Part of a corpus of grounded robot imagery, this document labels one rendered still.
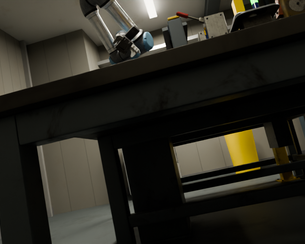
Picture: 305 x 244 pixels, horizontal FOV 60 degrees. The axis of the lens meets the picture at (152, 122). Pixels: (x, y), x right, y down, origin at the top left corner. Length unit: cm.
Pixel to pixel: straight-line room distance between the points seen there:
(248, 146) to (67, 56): 317
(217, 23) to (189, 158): 359
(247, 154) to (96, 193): 231
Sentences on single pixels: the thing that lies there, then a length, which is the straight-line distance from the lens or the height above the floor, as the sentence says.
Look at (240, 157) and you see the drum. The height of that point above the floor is 26.
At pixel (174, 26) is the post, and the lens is 142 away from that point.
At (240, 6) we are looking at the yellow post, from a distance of 330.
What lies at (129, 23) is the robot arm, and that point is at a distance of 182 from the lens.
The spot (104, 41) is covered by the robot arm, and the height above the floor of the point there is 129.
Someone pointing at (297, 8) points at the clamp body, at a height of 98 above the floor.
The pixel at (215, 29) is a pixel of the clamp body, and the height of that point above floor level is 99.
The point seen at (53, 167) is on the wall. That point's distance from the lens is 453.
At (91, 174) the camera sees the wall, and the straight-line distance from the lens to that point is 427.
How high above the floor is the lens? 48
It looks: 8 degrees up
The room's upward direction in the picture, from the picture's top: 12 degrees counter-clockwise
